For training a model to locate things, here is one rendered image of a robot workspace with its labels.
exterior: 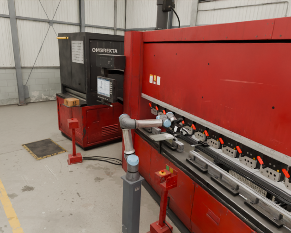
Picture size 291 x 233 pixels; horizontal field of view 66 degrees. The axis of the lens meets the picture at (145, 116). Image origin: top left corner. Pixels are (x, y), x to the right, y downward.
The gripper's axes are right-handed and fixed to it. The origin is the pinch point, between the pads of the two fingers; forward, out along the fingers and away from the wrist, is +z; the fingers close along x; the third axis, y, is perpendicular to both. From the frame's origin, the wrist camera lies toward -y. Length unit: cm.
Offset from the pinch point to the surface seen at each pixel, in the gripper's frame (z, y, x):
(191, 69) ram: -50, -48, -11
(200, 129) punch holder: -10.2, -1.0, -26.2
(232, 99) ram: 11, -49, -21
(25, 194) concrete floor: -85, 199, 127
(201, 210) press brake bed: 40, 62, -36
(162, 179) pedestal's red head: 5, 59, -2
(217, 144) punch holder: 16.5, -3.5, -29.8
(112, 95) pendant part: -150, 49, 32
